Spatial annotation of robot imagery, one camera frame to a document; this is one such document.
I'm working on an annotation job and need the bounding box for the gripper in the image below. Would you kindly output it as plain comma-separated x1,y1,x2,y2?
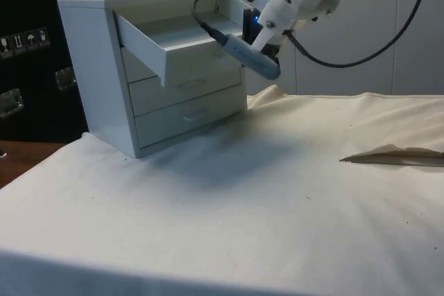
242,7,261,44

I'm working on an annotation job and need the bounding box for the white drawer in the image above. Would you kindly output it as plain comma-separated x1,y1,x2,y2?
112,0,250,87

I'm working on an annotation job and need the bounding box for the white chest of drawers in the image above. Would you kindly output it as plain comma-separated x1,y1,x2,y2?
57,0,249,159

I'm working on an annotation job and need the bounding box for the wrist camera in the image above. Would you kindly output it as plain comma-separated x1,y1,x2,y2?
221,33,282,80

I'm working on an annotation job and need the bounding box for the black cable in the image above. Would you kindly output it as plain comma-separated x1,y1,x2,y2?
283,0,431,69
191,0,240,42

